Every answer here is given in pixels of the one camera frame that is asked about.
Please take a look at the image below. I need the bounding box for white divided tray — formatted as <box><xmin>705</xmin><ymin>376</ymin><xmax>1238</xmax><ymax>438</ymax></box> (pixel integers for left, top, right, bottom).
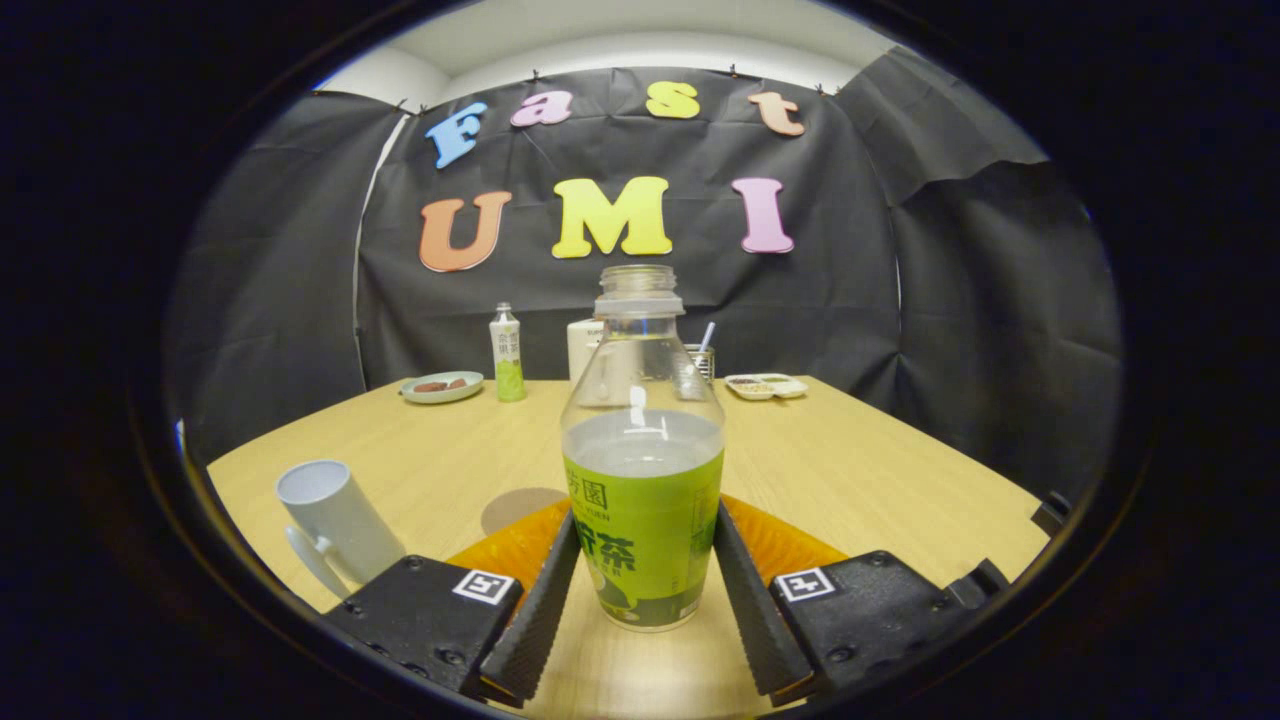
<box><xmin>724</xmin><ymin>373</ymin><xmax>809</xmax><ymax>401</ymax></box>

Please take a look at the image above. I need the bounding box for black backdrop cloth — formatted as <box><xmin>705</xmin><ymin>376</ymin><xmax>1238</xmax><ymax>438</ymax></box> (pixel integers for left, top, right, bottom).
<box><xmin>165</xmin><ymin>45</ymin><xmax>1121</xmax><ymax>501</ymax></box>

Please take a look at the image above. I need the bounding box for small capped green bottle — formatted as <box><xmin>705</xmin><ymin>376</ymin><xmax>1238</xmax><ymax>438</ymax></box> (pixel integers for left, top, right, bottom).
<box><xmin>489</xmin><ymin>303</ymin><xmax>527</xmax><ymax>403</ymax></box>

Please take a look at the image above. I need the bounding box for pale grey cup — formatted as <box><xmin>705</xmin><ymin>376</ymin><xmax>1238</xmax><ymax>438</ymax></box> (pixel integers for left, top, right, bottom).
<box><xmin>275</xmin><ymin>460</ymin><xmax>408</xmax><ymax>601</ymax></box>

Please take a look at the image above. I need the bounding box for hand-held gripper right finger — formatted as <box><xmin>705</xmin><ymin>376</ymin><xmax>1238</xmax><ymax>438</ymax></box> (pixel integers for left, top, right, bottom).
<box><xmin>712</xmin><ymin>492</ymin><xmax>1011</xmax><ymax>707</ymax></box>

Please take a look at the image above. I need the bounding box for round brown coaster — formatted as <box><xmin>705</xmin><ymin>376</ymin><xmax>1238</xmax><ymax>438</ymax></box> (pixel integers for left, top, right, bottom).
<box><xmin>480</xmin><ymin>487</ymin><xmax>569</xmax><ymax>536</ymax></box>

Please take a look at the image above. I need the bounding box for pale green plate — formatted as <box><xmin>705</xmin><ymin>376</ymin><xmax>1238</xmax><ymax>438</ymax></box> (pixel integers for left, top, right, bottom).
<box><xmin>400</xmin><ymin>371</ymin><xmax>485</xmax><ymax>405</ymax></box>

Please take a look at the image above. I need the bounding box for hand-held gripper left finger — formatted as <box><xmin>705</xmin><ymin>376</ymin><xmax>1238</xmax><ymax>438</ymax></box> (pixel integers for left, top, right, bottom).
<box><xmin>320</xmin><ymin>498</ymin><xmax>583</xmax><ymax>709</ymax></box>

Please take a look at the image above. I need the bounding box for wooden table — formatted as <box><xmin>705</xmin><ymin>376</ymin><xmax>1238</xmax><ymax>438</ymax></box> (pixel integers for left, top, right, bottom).
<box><xmin>205</xmin><ymin>375</ymin><xmax>1051</xmax><ymax>720</ymax></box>

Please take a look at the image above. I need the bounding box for green label juice bottle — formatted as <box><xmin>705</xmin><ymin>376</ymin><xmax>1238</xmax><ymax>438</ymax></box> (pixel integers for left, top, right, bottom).
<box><xmin>559</xmin><ymin>264</ymin><xmax>726</xmax><ymax>633</ymax></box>

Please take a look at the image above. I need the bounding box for white toaster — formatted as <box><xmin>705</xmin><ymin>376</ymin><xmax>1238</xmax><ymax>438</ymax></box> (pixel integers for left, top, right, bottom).
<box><xmin>567</xmin><ymin>318</ymin><xmax>606</xmax><ymax>401</ymax></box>

